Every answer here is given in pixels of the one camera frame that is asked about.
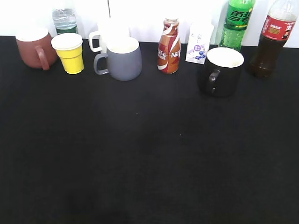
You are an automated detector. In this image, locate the clear water bottle green label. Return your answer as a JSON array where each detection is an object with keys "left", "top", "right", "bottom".
[{"left": 52, "top": 0, "right": 78, "bottom": 35}]

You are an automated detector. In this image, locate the white blueberry milk carton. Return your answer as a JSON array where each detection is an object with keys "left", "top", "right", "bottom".
[{"left": 185, "top": 21, "right": 214, "bottom": 64}]

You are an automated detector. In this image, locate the cola bottle red label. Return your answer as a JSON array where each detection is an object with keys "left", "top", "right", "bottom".
[{"left": 248, "top": 0, "right": 299, "bottom": 78}]

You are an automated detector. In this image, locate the white ceramic mug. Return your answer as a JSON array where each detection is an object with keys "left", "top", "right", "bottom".
[{"left": 88, "top": 18, "right": 130, "bottom": 53}]

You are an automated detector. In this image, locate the yellow paper cup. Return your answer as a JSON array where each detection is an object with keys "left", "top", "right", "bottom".
[{"left": 51, "top": 33, "right": 84, "bottom": 74}]

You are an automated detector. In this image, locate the brown Nescafe coffee bottle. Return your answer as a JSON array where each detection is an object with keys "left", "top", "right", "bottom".
[{"left": 157, "top": 17, "right": 181, "bottom": 74}]

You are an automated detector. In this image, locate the brown ceramic mug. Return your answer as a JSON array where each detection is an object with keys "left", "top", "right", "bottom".
[{"left": 15, "top": 26, "right": 57, "bottom": 70}]

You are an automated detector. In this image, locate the grey ceramic mug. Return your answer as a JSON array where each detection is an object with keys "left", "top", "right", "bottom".
[{"left": 93, "top": 37, "right": 142, "bottom": 81}]

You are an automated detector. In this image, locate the black ceramic mug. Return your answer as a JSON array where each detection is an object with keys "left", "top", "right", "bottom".
[{"left": 198, "top": 47, "right": 244, "bottom": 97}]

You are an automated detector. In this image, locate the green Sprite bottle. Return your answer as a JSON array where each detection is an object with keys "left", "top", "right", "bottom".
[{"left": 218, "top": 0, "right": 255, "bottom": 52}]

